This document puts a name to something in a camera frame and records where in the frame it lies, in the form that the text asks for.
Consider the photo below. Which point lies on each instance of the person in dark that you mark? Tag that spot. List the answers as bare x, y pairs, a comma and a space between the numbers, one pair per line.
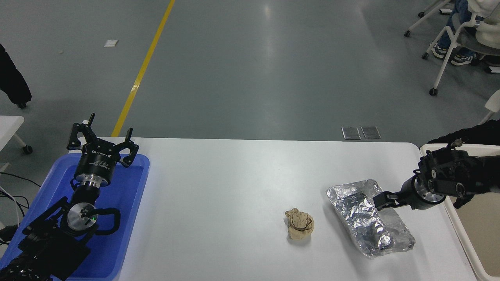
11, 82

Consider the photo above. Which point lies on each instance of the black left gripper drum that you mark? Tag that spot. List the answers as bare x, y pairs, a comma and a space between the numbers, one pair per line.
95, 162

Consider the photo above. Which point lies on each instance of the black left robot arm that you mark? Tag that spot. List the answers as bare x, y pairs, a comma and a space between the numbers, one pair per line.
50, 242

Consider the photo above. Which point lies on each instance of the large pale bin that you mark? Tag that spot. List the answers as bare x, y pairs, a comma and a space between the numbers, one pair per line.
476, 234

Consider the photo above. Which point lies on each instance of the white wheeled chair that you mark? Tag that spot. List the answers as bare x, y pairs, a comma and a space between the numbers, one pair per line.
425, 17
453, 43

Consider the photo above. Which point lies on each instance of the seated person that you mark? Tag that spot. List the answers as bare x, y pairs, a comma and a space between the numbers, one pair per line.
465, 23

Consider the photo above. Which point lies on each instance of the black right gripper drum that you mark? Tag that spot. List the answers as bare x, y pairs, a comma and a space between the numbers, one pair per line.
410, 193

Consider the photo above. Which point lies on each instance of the foil plate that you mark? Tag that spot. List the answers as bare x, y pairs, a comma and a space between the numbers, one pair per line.
359, 218

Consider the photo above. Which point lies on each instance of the blue plastic tray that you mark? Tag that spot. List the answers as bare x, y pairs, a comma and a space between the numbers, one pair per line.
125, 203

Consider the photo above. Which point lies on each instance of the crumpled tan paper ball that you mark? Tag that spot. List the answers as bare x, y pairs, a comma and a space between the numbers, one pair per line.
300, 224

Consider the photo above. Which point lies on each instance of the metal floor plate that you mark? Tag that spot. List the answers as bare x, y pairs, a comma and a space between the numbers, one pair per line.
351, 132
371, 132

